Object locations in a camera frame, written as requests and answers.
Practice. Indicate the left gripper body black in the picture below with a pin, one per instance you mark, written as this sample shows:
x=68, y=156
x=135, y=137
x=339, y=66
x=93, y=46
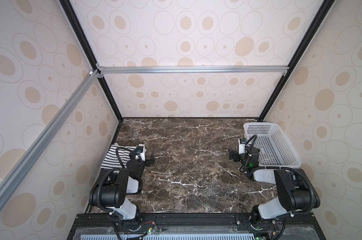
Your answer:
x=141, y=165

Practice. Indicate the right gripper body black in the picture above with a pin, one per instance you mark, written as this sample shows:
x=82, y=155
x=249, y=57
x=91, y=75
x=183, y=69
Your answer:
x=236, y=156

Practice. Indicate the black white striped tank top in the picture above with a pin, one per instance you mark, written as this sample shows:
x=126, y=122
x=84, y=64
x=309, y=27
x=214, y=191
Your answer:
x=117, y=157

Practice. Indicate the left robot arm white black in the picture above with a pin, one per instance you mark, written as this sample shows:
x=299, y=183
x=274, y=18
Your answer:
x=121, y=174

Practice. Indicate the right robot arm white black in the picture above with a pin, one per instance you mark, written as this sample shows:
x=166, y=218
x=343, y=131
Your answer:
x=295, y=193

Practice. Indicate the white plastic laundry basket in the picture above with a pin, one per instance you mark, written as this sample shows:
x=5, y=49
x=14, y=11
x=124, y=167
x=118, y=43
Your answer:
x=275, y=147

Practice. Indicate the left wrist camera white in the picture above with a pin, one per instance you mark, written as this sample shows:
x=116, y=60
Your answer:
x=141, y=151

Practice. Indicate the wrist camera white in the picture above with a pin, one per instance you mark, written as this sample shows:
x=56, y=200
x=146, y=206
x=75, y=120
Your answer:
x=141, y=151
x=242, y=145

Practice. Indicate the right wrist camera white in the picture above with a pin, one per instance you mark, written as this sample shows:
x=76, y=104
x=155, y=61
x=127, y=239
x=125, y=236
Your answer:
x=242, y=145

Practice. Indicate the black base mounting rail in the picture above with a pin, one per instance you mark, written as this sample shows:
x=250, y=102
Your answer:
x=197, y=226

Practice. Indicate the horizontal aluminium back rail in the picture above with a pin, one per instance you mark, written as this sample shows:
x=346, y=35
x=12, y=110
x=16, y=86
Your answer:
x=194, y=69

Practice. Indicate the diagonal aluminium left rail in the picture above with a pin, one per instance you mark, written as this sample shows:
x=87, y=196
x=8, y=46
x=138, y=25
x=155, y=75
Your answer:
x=22, y=168

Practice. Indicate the left black corner post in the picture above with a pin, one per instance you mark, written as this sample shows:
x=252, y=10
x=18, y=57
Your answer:
x=87, y=49

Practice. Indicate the black corner post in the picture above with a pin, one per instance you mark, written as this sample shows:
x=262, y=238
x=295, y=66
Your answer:
x=87, y=49
x=302, y=47

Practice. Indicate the right black corner post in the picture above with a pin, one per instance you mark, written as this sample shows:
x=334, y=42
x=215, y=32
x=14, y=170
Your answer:
x=302, y=47

